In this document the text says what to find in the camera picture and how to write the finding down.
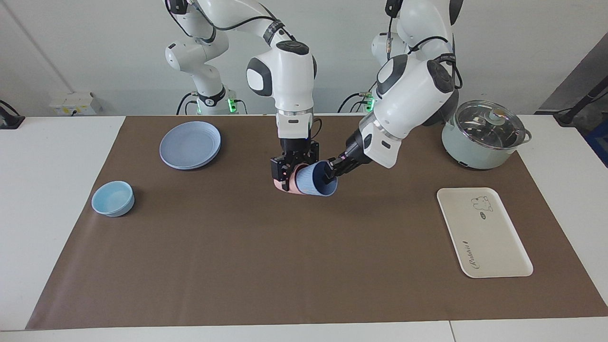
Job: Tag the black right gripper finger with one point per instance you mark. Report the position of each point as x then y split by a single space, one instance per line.
280 173
313 157

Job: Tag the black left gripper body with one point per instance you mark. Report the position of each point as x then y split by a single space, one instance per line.
356 154

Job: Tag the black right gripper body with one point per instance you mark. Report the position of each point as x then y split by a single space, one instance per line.
299 149

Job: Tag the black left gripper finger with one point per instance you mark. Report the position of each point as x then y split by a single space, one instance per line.
338 165
334 178

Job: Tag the pink cup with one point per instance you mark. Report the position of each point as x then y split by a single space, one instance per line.
290 183

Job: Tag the blue ribbed cup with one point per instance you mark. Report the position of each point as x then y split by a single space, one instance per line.
311 180

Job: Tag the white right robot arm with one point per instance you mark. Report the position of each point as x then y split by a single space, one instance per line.
289 80

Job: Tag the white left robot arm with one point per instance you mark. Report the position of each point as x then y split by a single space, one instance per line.
413 95

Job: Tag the cream rabbit print tray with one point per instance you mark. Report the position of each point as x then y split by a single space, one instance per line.
482 232

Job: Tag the brown table mat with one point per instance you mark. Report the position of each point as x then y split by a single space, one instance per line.
308 247

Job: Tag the blue plate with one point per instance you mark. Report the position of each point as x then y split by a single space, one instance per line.
189 145

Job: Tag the pale green cooking pot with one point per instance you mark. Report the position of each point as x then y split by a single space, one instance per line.
475 156

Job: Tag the light blue bowl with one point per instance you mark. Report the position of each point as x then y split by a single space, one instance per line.
113 199

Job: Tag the white power strip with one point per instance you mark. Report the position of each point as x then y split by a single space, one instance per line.
71 102

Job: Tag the black stand leg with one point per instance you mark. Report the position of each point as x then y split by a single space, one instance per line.
577 107

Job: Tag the blue crate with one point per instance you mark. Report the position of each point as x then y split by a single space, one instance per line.
599 142

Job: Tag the black clamp base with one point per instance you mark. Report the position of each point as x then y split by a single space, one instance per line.
9 121

